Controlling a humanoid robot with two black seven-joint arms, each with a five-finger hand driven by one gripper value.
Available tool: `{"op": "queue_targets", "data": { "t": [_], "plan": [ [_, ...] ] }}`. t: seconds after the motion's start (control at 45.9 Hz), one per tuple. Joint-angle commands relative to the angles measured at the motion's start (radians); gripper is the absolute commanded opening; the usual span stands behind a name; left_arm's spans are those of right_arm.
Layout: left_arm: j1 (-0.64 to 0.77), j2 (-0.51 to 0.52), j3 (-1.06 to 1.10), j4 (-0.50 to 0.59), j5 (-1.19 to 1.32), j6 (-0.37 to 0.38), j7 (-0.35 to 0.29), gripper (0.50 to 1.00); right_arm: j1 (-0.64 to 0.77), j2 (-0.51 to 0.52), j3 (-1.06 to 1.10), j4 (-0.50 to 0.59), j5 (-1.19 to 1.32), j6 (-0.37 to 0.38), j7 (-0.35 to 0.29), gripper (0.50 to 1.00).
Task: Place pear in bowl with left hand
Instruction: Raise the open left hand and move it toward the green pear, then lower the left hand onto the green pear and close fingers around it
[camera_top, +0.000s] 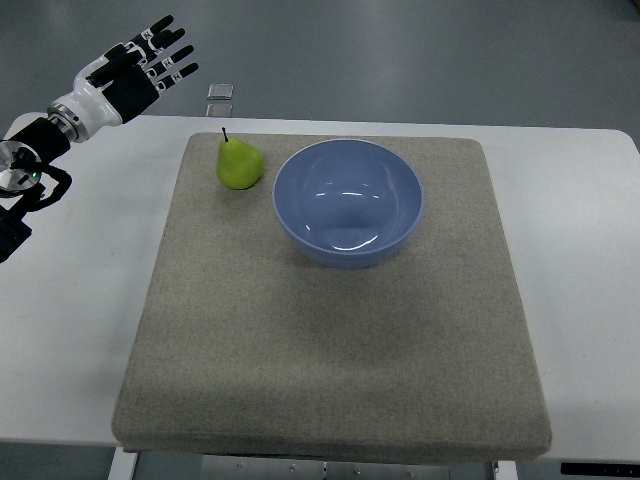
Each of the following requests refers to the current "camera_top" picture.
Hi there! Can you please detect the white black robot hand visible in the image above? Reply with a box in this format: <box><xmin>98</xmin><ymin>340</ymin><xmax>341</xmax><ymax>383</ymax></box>
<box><xmin>47</xmin><ymin>15</ymin><xmax>198</xmax><ymax>143</ymax></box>

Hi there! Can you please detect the green pear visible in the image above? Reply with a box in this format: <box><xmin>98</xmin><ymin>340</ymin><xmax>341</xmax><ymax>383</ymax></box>
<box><xmin>216</xmin><ymin>127</ymin><xmax>265</xmax><ymax>190</ymax></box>

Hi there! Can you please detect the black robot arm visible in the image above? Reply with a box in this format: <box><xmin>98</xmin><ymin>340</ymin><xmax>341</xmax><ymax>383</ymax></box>
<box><xmin>1</xmin><ymin>116</ymin><xmax>75</xmax><ymax>261</ymax></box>

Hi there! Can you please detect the blue bowl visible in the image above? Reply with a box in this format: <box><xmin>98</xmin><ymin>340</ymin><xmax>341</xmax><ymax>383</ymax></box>
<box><xmin>272</xmin><ymin>139</ymin><xmax>426</xmax><ymax>269</ymax></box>

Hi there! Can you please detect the lower metal floor plate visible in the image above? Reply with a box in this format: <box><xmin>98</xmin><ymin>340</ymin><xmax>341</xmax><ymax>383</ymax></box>
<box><xmin>206</xmin><ymin>103</ymin><xmax>233</xmax><ymax>118</ymax></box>

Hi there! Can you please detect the beige felt mat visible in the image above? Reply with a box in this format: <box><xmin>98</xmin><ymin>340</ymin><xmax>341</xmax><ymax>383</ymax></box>
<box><xmin>112</xmin><ymin>133</ymin><xmax>552</xmax><ymax>464</ymax></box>

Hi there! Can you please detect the white table frame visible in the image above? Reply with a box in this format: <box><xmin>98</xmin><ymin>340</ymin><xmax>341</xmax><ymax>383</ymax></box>
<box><xmin>107</xmin><ymin>448</ymin><xmax>639</xmax><ymax>479</ymax></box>

